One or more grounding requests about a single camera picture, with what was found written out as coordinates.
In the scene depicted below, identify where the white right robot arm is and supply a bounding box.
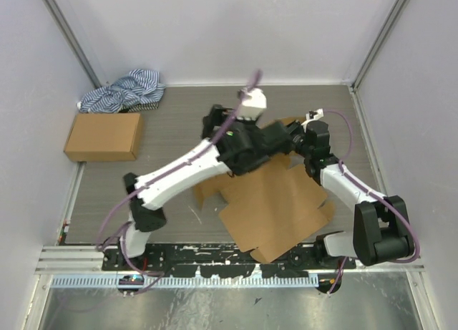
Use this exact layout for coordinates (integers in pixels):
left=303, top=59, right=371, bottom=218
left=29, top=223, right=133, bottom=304
left=287, top=120, right=420, bottom=269

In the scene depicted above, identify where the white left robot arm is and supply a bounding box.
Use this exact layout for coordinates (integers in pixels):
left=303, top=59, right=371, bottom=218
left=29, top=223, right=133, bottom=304
left=118, top=105, right=292, bottom=271

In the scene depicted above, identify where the closed brown cardboard box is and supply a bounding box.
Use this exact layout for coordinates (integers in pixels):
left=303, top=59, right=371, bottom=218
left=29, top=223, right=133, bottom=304
left=64, top=113, right=144, bottom=162

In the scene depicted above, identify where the blue striped cloth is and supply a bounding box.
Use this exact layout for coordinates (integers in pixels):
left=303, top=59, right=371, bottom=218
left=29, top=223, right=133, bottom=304
left=77, top=69, right=166, bottom=114

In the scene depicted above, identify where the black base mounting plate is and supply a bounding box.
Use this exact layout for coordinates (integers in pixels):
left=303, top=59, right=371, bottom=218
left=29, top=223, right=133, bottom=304
left=102, top=242, right=358, bottom=278

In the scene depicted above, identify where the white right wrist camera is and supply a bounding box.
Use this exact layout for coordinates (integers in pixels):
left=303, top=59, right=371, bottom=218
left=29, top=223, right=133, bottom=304
left=301, top=109, right=324, bottom=129

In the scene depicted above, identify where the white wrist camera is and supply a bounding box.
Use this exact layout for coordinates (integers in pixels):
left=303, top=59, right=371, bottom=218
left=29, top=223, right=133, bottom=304
left=236, top=88, right=267, bottom=121
left=301, top=109, right=324, bottom=129

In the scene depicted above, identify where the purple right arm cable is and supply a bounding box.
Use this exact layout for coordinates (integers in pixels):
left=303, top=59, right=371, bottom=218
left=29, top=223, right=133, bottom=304
left=321, top=109, right=420, bottom=295

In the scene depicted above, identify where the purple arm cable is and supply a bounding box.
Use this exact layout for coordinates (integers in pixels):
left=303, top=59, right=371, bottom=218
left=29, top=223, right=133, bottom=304
left=321, top=109, right=420, bottom=295
left=95, top=68, right=264, bottom=297

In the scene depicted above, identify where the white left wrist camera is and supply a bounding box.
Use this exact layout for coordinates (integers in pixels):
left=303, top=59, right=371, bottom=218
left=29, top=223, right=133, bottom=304
left=236, top=88, right=267, bottom=121

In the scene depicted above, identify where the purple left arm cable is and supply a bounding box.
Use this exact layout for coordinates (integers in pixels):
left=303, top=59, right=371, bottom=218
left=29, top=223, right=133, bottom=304
left=95, top=68, right=264, bottom=297

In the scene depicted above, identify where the white slotted cable duct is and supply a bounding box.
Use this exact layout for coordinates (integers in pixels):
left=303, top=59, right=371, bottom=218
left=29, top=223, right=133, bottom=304
left=50, top=274, right=319, bottom=289

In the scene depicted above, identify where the aluminium front rail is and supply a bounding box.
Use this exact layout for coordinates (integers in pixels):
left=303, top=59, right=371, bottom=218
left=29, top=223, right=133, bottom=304
left=34, top=243, right=426, bottom=273

